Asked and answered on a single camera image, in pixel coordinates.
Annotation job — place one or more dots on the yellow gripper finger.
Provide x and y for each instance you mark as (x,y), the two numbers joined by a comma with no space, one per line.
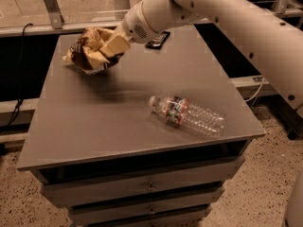
(94,60)
(117,44)

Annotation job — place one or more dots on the top grey drawer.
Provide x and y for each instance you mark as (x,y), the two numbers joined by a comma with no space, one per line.
(95,190)

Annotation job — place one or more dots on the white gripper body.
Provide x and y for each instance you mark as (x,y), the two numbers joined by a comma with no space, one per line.
(134,26)

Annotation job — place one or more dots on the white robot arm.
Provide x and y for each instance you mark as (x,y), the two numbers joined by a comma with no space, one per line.
(274,47)

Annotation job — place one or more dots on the grey drawer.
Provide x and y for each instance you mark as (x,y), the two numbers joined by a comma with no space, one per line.
(95,190)
(148,205)
(184,214)

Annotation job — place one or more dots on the middle grey drawer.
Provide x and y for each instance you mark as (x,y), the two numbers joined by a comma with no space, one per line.
(148,205)

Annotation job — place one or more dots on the small black snack packet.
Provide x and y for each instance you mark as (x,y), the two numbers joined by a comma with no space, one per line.
(157,43)

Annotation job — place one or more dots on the metal guard rail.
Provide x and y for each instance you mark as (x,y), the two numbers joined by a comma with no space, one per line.
(47,16)

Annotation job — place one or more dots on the brown and yellow chip bag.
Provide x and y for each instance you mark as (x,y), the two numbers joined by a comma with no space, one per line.
(94,38)

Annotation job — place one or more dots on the grey drawer cabinet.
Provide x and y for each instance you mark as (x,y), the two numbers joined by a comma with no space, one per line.
(102,126)

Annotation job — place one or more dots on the bottom grey drawer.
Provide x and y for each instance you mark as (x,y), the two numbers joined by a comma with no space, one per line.
(184,214)

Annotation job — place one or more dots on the clear plastic water bottle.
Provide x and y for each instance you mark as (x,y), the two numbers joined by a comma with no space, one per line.
(181,112)

